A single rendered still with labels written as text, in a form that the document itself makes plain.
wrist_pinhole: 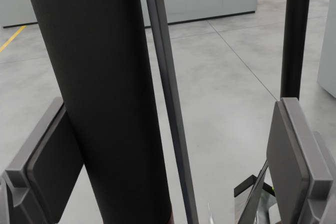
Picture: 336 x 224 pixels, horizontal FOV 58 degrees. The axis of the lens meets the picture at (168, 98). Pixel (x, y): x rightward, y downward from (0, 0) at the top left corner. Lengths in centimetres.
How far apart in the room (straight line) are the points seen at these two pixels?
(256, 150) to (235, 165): 26
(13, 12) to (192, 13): 407
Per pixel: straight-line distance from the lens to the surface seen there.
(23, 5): 773
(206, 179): 242
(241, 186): 85
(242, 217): 51
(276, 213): 76
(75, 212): 242
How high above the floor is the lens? 173
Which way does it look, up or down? 30 degrees down
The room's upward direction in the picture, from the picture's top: 7 degrees counter-clockwise
